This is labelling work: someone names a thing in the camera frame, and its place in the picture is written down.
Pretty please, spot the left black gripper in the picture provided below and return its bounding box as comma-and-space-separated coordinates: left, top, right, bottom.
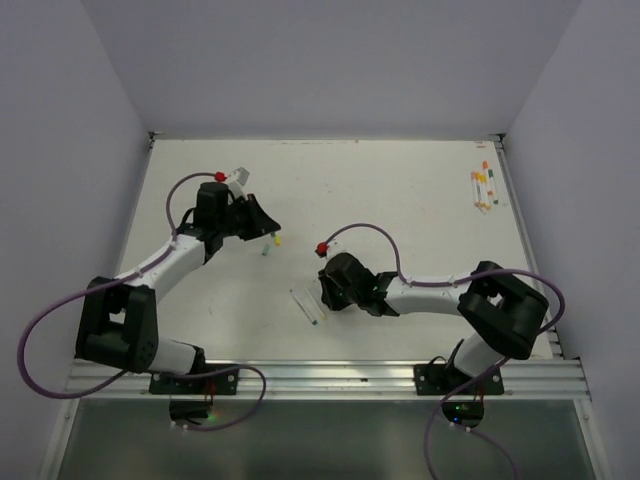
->
217, 193, 279, 240

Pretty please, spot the teal green marker pen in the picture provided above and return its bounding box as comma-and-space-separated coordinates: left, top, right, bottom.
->
290, 287, 318, 325

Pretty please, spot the pink cap marker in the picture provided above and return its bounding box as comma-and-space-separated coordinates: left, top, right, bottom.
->
471, 171, 482, 209

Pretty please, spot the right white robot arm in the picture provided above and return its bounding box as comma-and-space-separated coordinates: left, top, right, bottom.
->
318, 253, 549, 393

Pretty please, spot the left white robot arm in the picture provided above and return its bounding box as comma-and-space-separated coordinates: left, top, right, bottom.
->
75, 182, 281, 393

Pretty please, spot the dark green cap marker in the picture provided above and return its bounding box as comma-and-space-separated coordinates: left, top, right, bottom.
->
487, 168, 499, 205

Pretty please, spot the orange cap marker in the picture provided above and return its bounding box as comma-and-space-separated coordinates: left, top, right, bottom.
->
482, 161, 498, 204

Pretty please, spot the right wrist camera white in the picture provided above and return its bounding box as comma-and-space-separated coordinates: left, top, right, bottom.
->
325, 240, 348, 261

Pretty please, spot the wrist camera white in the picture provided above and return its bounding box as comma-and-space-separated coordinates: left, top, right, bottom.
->
325, 240, 348, 261
225, 167, 250, 198

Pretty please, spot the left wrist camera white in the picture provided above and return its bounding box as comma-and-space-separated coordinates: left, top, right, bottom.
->
225, 167, 250, 198

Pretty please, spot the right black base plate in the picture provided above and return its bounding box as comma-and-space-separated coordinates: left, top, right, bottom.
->
413, 363, 505, 396

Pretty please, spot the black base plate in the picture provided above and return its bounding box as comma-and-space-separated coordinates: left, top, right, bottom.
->
148, 363, 239, 396
413, 363, 505, 396

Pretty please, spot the aluminium rail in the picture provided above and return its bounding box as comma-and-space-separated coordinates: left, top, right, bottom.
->
67, 357, 591, 401

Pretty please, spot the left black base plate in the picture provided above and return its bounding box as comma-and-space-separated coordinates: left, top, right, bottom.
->
148, 363, 239, 396

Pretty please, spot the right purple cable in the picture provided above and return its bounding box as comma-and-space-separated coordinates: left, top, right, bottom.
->
315, 223, 566, 480

